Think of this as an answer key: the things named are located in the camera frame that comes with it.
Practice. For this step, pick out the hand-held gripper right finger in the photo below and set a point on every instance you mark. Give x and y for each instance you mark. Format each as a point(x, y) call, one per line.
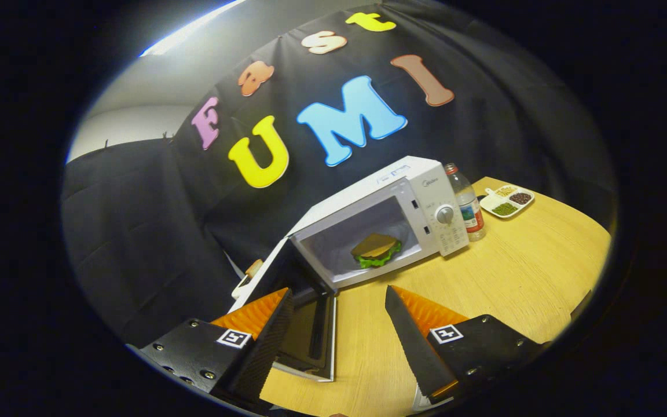
point(417, 347)

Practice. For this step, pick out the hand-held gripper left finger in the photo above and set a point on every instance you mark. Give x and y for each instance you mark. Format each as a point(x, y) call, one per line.
point(264, 341)

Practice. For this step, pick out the toy sandwich with green lettuce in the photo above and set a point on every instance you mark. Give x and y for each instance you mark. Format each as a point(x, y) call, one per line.
point(375, 249)

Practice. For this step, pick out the white microwave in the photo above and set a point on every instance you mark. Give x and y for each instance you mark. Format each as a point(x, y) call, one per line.
point(426, 179)

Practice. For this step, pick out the white toaster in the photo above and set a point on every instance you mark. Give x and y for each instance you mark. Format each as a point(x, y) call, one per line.
point(242, 285)

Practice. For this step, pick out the brown toast slice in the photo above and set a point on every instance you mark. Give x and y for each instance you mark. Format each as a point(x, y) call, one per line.
point(253, 268)

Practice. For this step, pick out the clear plastic bottle red cap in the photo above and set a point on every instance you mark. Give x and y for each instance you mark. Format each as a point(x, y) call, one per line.
point(469, 208)

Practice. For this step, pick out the white divided dish with beans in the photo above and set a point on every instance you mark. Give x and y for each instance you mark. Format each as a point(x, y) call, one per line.
point(504, 202)

